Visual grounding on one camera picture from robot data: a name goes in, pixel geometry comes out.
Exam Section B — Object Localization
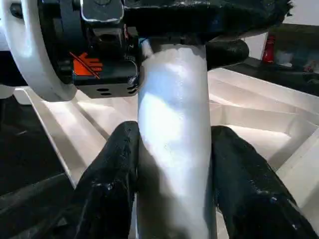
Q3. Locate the white plastic table top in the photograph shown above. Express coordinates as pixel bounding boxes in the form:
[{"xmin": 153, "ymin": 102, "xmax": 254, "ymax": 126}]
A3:
[{"xmin": 14, "ymin": 67, "xmax": 319, "ymax": 239}]

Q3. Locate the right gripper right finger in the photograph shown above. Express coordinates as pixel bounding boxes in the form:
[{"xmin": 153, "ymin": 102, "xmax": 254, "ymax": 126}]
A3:
[{"xmin": 211, "ymin": 125, "xmax": 319, "ymax": 239}]

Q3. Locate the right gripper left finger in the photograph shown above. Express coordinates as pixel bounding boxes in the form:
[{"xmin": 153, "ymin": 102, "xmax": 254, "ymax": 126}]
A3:
[{"xmin": 49, "ymin": 121, "xmax": 141, "ymax": 239}]

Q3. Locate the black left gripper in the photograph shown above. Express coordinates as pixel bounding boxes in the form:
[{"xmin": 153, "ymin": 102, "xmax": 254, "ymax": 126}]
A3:
[{"xmin": 37, "ymin": 0, "xmax": 145, "ymax": 98}]

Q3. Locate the white cabinet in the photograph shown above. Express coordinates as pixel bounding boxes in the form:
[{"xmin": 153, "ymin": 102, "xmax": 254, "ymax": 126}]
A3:
[{"xmin": 243, "ymin": 0, "xmax": 319, "ymax": 96}]

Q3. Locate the white plastic table leg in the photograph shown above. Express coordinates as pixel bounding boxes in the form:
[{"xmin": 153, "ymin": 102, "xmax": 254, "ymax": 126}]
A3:
[{"xmin": 135, "ymin": 41, "xmax": 218, "ymax": 239}]

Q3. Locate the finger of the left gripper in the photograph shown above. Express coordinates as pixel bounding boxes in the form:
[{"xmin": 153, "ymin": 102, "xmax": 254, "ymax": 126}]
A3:
[
  {"xmin": 124, "ymin": 0, "xmax": 293, "ymax": 44},
  {"xmin": 206, "ymin": 39, "xmax": 250, "ymax": 70}
]

